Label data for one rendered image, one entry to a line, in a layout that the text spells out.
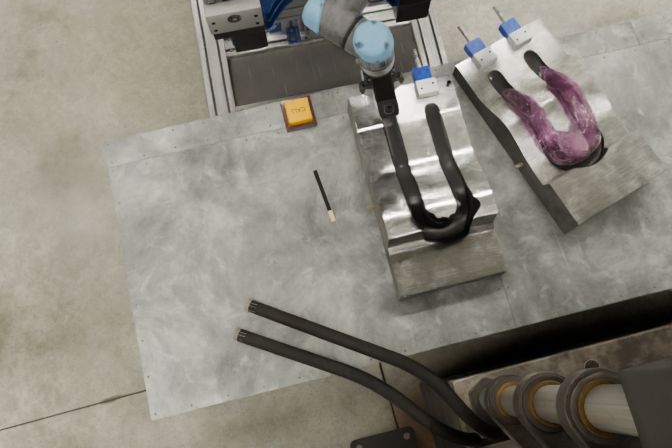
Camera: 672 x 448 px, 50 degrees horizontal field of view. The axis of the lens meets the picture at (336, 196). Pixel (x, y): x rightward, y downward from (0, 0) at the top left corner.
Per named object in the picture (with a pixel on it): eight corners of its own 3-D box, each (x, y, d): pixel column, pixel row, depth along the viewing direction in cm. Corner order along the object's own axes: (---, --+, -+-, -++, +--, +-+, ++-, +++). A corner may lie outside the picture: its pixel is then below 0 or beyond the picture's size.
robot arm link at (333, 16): (329, -11, 149) (373, 16, 147) (299, 30, 146) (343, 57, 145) (329, -32, 141) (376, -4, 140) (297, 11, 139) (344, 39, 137)
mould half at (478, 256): (347, 111, 184) (348, 90, 171) (444, 89, 186) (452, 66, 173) (398, 300, 172) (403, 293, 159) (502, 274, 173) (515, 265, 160)
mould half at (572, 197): (452, 74, 187) (458, 55, 176) (533, 27, 190) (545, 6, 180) (564, 234, 176) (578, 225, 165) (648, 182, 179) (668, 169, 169)
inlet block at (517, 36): (483, 16, 188) (487, 5, 183) (499, 7, 189) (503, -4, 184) (512, 55, 185) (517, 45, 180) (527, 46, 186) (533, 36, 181)
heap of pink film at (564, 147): (492, 94, 179) (499, 81, 171) (550, 61, 181) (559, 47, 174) (553, 179, 173) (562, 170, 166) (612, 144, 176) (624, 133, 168)
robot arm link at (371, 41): (363, 7, 136) (401, 30, 135) (367, 26, 147) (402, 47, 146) (341, 42, 136) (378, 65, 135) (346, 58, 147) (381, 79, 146)
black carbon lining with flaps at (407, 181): (377, 118, 176) (379, 103, 167) (440, 103, 177) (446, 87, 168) (415, 252, 168) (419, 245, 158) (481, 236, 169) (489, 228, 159)
